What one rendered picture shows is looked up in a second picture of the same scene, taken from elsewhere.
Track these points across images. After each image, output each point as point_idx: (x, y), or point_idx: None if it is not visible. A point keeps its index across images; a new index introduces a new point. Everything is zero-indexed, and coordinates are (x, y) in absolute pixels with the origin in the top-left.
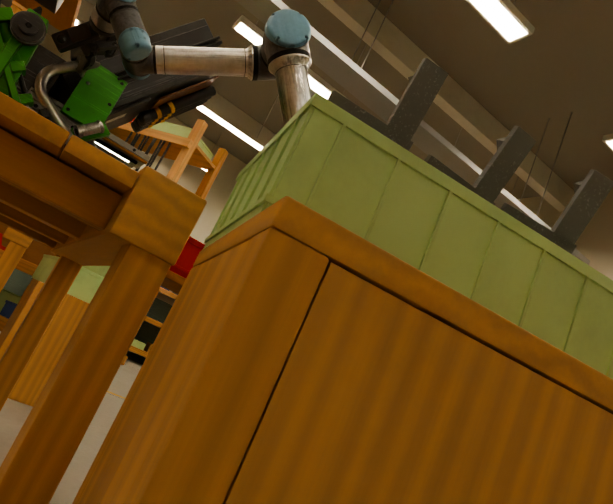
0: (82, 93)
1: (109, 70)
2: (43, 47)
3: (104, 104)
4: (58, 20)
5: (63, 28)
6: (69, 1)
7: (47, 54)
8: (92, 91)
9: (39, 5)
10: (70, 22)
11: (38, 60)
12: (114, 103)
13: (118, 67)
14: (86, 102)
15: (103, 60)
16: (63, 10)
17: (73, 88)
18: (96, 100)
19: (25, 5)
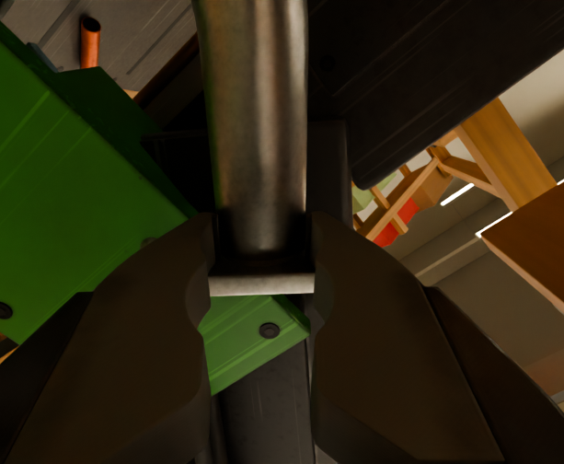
0: (68, 179)
1: (247, 375)
2: (490, 95)
3: None
4: (523, 229)
5: (500, 231)
6: None
7: (442, 100)
8: (90, 250)
9: None
10: (512, 254)
11: (425, 31)
12: (13, 337)
13: (252, 419)
14: None
15: (305, 373)
16: (553, 255)
17: (189, 151)
18: (20, 249)
19: None
